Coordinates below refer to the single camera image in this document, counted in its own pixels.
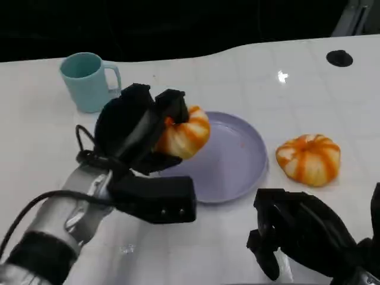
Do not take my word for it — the lilac plate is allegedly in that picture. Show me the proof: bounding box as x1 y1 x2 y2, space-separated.
154 111 270 205

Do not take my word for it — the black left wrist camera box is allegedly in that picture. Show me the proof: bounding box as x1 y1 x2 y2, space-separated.
107 175 197 224

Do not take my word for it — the pale green mug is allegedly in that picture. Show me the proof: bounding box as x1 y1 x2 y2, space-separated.
59 52 122 114

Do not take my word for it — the looped black wrist cable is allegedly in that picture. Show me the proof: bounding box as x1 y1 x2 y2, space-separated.
75 124 129 179

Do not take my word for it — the small orange white bread roll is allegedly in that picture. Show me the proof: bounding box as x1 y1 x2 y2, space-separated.
154 104 211 160

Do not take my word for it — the grey metal frame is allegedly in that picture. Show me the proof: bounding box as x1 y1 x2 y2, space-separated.
331 0 375 38

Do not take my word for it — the black round table grommet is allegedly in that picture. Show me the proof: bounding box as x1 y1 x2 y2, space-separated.
325 50 354 68

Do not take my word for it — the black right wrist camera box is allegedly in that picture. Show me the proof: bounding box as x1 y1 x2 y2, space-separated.
369 182 380 239

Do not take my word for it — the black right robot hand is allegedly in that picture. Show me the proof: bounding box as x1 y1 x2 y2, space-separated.
246 188 359 281

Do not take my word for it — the large orange white bread roll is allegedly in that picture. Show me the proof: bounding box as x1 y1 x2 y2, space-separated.
275 134 341 188

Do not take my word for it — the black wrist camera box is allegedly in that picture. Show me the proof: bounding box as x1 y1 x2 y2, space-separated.
107 175 197 224
369 182 380 239

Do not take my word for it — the long black arm cable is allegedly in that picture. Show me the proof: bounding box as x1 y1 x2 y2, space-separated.
0 189 119 258

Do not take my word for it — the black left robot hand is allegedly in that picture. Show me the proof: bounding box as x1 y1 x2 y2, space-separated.
94 83 191 176

